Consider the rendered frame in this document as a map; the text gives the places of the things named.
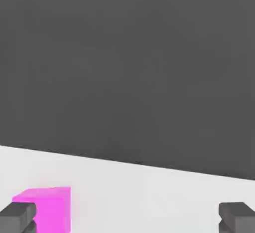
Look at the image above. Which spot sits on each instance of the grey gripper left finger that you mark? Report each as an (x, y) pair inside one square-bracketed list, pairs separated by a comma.
[(16, 217)]

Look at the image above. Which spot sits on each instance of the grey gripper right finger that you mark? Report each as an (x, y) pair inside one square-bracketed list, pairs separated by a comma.
[(237, 218)]

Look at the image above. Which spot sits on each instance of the large magenta box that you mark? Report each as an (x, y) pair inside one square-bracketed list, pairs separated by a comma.
[(53, 207)]

